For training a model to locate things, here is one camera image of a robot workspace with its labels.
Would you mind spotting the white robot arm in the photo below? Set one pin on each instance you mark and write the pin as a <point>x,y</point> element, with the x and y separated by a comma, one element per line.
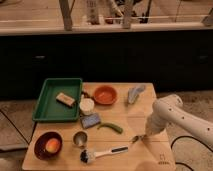
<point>169,109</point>

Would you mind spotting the orange bowl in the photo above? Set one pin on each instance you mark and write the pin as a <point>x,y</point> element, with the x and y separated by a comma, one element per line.
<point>105,95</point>

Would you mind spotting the grey crumpled cloth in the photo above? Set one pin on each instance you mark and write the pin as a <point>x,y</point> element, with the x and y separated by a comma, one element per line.
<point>134,92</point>

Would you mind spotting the white cup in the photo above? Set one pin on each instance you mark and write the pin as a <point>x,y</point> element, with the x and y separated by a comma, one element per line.
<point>86,106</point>

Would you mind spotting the blue sponge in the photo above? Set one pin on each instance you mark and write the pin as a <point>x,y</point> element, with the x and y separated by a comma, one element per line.
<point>90,120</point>

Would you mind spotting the green bean pod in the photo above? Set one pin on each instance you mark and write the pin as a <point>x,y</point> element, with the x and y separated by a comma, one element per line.
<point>112,126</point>

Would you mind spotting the tan sponge block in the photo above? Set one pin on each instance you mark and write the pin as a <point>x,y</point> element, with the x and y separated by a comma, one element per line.
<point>65,99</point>

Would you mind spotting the small metal cup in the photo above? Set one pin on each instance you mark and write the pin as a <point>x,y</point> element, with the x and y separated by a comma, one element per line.
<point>80,139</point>

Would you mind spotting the green plastic tray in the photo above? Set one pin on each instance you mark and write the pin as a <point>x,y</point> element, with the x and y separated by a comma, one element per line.
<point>49,109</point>

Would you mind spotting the orange fruit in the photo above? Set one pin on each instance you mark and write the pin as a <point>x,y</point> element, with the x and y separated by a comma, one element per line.
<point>52,145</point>

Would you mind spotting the dark red bowl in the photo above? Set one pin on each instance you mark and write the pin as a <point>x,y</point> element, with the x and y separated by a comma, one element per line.
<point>39,148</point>

